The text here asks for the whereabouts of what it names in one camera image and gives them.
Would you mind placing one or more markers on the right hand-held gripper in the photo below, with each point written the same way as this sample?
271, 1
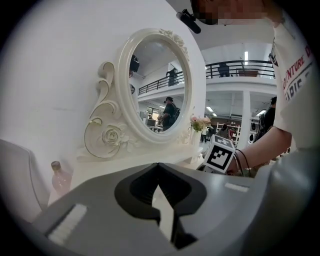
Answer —
220, 157

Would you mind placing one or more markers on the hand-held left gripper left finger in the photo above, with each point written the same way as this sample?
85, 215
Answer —
100, 215

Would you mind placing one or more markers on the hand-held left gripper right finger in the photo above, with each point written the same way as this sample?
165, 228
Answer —
225, 205

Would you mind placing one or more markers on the white ornate dressing table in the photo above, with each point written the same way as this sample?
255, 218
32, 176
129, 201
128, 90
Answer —
105, 170

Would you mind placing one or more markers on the person's right forearm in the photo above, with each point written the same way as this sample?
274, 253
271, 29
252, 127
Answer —
265, 147

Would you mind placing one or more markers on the pink flowers in white vase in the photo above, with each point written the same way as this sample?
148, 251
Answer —
197, 125

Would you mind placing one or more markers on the pink bottle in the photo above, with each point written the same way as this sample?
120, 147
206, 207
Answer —
61, 180

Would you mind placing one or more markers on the grey office chair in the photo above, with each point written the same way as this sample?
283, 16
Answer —
17, 175

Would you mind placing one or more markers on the black balcony railing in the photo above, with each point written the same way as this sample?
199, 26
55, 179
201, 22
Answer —
250, 67

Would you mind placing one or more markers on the person's white printed shirt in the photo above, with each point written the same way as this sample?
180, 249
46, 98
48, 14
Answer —
297, 82

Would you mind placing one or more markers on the oval white-framed mirror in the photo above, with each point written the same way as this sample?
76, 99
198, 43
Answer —
125, 82

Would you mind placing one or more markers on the person's head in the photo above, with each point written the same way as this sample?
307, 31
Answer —
237, 11

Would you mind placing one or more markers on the black head-mounted camera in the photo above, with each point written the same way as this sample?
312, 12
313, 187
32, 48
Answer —
190, 20

